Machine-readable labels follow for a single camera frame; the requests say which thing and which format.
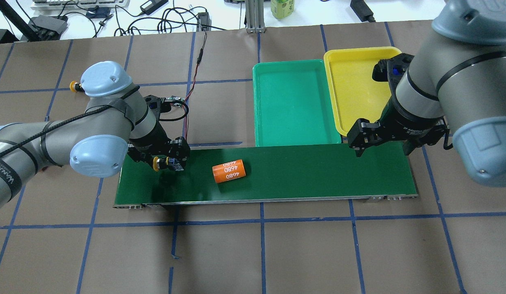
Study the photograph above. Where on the orange 4680 battery cylinder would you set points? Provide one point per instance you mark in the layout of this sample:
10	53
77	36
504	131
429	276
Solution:
228	171

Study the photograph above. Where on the motor controller circuit board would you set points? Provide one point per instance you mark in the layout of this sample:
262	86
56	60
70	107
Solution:
175	101

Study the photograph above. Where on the yellow push button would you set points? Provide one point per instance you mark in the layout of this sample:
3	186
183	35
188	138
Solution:
76	87
166	163

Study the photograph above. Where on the green tea bottle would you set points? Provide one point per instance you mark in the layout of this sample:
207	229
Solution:
282	8

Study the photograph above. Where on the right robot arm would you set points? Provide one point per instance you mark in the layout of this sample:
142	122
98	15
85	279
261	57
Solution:
455	84

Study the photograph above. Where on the aluminium frame post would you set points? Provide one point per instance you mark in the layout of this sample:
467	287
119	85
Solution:
254	16

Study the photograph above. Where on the green plastic tray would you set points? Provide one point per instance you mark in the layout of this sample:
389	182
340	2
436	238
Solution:
292	104

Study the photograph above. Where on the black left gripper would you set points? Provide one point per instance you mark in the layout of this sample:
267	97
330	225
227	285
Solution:
153	136

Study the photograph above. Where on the yellow plastic tray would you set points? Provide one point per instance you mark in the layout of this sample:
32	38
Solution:
353	92

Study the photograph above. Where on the green conveyor belt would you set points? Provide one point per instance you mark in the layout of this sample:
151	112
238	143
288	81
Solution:
280	173

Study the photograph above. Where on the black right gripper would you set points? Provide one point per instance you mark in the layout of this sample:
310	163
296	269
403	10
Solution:
404	121

